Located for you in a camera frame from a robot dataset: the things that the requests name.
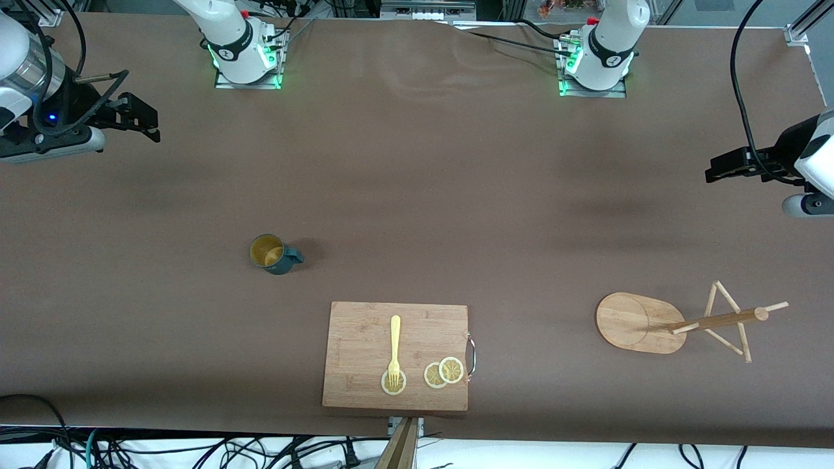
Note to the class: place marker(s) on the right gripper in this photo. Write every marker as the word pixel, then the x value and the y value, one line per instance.
pixel 77 104

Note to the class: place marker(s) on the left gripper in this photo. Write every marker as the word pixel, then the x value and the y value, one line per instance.
pixel 787 148

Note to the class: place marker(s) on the dark teal mug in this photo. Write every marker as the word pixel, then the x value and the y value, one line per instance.
pixel 270 254

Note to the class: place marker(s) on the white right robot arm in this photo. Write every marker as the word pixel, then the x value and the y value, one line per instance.
pixel 231 39

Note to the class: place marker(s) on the wooden mug rack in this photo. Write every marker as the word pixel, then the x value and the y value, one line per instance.
pixel 635 322

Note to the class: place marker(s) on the grey power strip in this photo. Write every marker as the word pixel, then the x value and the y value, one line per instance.
pixel 427 10

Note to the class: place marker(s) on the yellow plastic fork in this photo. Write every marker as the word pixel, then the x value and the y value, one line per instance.
pixel 395 339

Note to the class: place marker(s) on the bamboo cutting board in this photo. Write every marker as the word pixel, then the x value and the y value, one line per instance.
pixel 391 345

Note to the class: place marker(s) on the lemon slice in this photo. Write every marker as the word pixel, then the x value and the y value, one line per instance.
pixel 431 376
pixel 386 388
pixel 451 370

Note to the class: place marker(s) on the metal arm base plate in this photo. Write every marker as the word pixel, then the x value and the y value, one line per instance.
pixel 251 85
pixel 593 93

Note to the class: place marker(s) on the metal post bracket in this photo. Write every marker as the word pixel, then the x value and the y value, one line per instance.
pixel 393 425

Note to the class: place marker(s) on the wooden post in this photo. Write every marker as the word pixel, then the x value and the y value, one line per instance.
pixel 399 449

